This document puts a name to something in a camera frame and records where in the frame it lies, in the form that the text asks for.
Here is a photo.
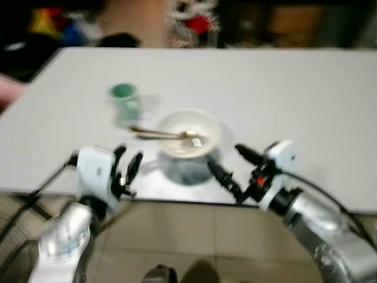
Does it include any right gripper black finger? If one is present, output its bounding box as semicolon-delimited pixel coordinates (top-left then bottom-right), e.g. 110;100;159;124
236;144;264;167
207;159;243;202

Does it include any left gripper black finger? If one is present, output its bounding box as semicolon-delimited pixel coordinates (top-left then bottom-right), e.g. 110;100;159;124
113;144;127;177
125;152;144;183

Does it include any gold metal utensil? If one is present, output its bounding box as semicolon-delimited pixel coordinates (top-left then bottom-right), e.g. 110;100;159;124
130;126;204;147
136;135;182;142

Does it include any green ceramic cup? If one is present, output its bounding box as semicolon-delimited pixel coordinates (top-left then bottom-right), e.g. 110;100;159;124
109;83;143;126

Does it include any white ceramic bowl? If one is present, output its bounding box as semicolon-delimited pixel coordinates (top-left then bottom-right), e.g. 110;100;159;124
156;109;222;159

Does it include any brown cardboard box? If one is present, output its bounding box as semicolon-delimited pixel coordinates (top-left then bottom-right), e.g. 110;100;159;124
268;6;322;48

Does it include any red and white object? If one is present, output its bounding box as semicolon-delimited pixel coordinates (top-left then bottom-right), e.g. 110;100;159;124
168;0;220;48

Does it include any black chair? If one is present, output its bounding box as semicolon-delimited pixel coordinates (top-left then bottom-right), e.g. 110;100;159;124
0;35;61;82

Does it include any red yellow blue toy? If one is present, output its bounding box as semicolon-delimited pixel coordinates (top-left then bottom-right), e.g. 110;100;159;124
27;7;90;47

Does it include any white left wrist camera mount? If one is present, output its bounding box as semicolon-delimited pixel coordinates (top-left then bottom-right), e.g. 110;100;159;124
77;146;116;199

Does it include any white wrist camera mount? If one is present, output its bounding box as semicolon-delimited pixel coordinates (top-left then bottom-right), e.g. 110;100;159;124
259;140;299;210
77;146;116;199

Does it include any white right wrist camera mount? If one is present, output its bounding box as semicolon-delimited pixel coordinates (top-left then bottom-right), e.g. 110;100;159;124
259;140;299;210

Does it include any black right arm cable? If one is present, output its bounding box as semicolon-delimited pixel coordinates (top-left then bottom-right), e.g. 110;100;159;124
282;170;376;248

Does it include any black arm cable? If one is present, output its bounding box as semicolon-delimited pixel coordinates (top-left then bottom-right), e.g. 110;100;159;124
282;170;376;248
0;152;80;242

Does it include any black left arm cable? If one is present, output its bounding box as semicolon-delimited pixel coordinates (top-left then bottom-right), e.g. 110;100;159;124
0;152;80;242

